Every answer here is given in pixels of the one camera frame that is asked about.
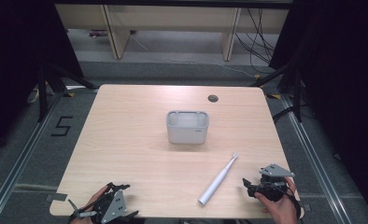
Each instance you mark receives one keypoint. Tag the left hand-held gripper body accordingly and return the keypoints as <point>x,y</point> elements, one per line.
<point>113,207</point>

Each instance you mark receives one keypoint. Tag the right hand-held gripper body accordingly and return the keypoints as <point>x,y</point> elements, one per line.
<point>274,183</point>

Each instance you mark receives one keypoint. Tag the white electric toothbrush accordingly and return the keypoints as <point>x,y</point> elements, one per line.
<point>218,179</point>

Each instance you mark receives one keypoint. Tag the grey plastic storage box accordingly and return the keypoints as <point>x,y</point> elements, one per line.
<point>187,129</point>

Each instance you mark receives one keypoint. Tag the person's left hand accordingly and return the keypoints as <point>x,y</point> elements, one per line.
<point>93,199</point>

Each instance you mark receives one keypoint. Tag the person's right hand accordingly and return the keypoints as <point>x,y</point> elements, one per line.
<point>280,210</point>

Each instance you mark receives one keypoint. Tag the yellow black floor tape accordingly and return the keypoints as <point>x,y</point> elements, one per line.
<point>273,96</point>
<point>69,94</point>

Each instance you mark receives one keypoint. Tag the black metal stand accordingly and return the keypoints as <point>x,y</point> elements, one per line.
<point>42,93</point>
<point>297,93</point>

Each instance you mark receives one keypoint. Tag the black curtain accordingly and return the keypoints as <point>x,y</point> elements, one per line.
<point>17,62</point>
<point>341,77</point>

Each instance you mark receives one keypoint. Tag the metal floor rail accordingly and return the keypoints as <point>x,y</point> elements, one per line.
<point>313,161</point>
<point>20,161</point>

